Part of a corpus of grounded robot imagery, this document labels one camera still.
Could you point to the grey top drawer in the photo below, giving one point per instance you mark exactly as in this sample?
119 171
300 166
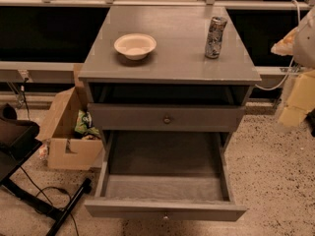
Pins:
166 118

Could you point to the black stand base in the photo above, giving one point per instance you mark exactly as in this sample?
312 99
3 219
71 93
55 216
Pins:
59 215

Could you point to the grey drawer cabinet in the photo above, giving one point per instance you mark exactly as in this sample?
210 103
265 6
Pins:
177 72

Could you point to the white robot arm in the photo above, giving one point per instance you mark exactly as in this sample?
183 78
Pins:
300 44

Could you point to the cardboard box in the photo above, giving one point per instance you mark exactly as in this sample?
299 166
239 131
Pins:
66 150

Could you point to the white paper bowl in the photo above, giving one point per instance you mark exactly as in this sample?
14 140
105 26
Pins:
135 46

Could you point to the grey wall rail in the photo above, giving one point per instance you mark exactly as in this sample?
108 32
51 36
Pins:
37 72

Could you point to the crushed soda can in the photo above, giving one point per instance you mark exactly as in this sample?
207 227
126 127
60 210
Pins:
214 37

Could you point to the grey drawer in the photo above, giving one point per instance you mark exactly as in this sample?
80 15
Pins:
164 175
166 118

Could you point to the green chip bag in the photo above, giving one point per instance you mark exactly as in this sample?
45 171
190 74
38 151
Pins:
85 128

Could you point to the black chair seat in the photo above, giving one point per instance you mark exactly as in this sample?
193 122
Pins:
18 141

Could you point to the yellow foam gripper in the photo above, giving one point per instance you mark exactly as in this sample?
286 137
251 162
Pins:
305 46

